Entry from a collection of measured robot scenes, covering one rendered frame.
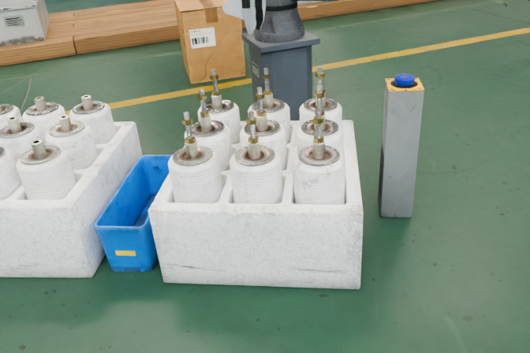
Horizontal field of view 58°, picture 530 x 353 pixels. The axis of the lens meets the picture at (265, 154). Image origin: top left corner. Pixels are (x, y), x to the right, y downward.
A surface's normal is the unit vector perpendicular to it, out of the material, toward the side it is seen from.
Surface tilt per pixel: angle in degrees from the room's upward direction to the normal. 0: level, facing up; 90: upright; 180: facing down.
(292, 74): 90
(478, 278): 0
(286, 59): 90
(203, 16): 90
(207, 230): 90
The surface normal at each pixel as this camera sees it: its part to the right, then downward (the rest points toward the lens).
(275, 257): -0.11, 0.48
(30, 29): 0.33, 0.43
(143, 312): -0.07, -0.88
